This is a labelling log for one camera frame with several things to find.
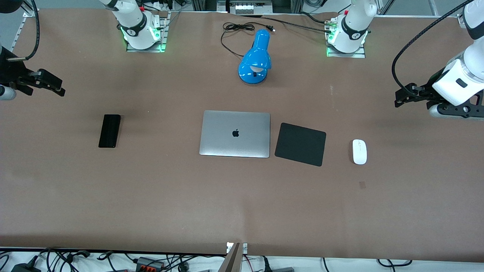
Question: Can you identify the black smartphone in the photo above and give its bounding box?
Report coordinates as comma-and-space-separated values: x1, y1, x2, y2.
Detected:
98, 114, 121, 148

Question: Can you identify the white computer mouse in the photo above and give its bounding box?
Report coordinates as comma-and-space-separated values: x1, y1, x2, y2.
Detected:
352, 139, 368, 165

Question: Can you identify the black mouse pad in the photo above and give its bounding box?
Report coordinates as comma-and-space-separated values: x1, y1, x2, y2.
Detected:
275, 122, 327, 167

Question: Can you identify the white power strip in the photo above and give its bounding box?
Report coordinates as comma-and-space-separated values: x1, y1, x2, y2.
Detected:
151, 0, 179, 12

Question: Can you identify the blue desk lamp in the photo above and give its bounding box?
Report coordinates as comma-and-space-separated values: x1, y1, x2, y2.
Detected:
238, 29, 272, 85

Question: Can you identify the silver closed laptop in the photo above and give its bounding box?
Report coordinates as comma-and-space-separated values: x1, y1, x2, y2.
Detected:
199, 110, 271, 159

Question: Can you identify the black power adapter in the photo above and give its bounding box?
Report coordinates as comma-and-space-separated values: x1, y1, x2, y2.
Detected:
11, 260, 39, 272

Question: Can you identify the white control box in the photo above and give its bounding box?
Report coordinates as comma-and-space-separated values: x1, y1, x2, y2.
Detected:
234, 3, 259, 15

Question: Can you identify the orange black connector block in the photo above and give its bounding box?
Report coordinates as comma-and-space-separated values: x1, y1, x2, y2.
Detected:
135, 257, 166, 271

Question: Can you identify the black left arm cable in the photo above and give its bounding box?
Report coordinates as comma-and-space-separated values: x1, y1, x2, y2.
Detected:
391, 0, 475, 91

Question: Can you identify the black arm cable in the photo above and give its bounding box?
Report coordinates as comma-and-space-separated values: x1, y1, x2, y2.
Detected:
7, 0, 40, 62
391, 0, 475, 91

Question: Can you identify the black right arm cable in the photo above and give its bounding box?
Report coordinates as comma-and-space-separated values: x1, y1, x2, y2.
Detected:
7, 0, 40, 62

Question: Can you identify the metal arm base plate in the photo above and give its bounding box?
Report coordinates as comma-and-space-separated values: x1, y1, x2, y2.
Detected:
126, 11, 168, 53
326, 17, 366, 58

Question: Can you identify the black braided cable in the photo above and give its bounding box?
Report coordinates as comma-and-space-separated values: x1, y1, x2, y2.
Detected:
242, 14, 333, 34

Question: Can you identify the aluminium frame structure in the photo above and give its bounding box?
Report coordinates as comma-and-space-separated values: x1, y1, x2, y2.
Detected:
191, 0, 304, 15

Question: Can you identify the black lamp power cord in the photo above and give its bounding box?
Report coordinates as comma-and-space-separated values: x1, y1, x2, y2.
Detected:
220, 22, 276, 58

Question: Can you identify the wooden camera mount post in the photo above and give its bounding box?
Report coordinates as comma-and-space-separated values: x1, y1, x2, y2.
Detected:
226, 242, 248, 272

